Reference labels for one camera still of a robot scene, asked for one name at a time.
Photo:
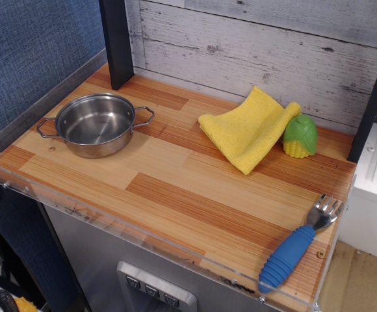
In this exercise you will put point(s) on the yellow object bottom left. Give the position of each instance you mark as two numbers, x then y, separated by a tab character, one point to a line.
24	305

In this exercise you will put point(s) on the clear acrylic front guard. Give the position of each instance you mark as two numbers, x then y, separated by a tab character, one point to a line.
193	221

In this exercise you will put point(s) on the toy corn cob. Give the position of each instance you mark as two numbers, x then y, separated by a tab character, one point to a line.
300	137

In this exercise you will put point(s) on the yellow folded cloth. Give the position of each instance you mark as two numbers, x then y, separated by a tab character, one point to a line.
247	133

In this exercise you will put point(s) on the grey control panel with buttons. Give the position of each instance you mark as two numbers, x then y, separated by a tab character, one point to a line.
134	278

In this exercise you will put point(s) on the black vertical post left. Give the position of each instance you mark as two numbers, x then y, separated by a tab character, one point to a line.
117	41

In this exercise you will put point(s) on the stainless steel cabinet front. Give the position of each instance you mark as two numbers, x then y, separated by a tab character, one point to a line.
94	255

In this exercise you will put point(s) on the white grooved side block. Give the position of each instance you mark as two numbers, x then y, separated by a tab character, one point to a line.
358	226

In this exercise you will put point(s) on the stainless steel pan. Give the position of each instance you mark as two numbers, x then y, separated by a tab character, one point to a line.
98	125

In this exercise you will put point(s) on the blue handled metal fork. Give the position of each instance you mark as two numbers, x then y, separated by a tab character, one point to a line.
284	259

